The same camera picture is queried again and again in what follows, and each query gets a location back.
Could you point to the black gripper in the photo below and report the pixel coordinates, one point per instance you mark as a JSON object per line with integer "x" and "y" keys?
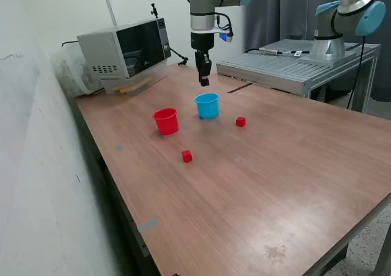
{"x": 202, "y": 41}

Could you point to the red cube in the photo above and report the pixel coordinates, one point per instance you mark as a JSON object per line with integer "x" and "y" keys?
{"x": 186, "y": 156}
{"x": 240, "y": 122}

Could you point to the silver blue UR5e robot arm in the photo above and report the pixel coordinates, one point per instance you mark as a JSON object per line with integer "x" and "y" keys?
{"x": 345, "y": 19}

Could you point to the aluminium robot base table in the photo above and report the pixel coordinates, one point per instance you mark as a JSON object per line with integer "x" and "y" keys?
{"x": 275, "y": 65}

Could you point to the dark metal strip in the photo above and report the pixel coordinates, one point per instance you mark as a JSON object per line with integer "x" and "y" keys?
{"x": 239, "y": 88}

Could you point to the blue cup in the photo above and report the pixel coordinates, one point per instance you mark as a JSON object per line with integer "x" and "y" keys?
{"x": 207, "y": 109}

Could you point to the wooden stick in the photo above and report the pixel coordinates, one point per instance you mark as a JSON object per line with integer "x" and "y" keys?
{"x": 128, "y": 90}
{"x": 137, "y": 83}

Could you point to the silver cylindrical device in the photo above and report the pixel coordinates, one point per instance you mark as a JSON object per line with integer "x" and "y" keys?
{"x": 270, "y": 51}

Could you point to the red cup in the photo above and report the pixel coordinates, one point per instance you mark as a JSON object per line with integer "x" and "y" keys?
{"x": 166, "y": 124}

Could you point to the grey curtain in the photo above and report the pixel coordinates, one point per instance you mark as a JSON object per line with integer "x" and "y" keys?
{"x": 268, "y": 19}

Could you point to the silver microwave oven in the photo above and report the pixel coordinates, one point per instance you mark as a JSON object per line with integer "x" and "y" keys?
{"x": 100, "y": 50}

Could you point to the white thin rod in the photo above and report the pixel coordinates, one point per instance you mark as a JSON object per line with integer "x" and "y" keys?
{"x": 111, "y": 12}

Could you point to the large blue-grey tape piece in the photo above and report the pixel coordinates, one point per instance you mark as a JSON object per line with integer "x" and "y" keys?
{"x": 148, "y": 225}

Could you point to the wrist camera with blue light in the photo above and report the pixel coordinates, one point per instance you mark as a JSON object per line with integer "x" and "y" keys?
{"x": 226, "y": 36}

